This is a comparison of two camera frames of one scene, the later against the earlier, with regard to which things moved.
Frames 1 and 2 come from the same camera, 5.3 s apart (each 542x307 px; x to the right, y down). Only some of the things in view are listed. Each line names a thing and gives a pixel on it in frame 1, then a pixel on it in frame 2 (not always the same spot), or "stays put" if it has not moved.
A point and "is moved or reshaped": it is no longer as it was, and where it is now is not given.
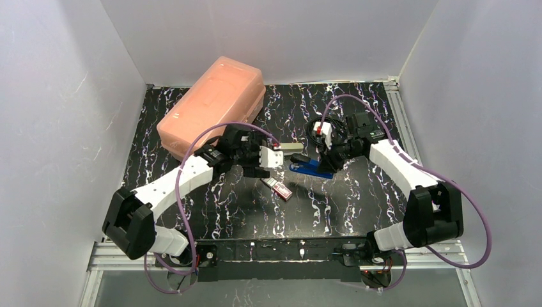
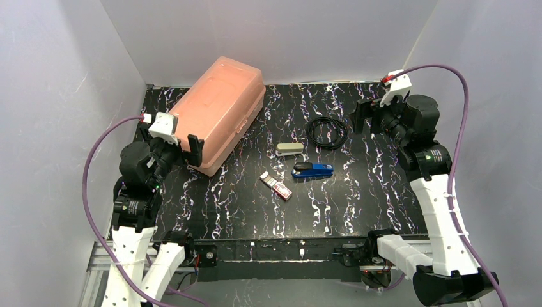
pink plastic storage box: (229, 91) stays put
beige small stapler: (292, 148) stays put
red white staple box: (279, 188) stays put
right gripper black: (323, 153) to (373, 119)
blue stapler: (303, 164) is moved or reshaped
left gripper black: (255, 170) to (178, 149)
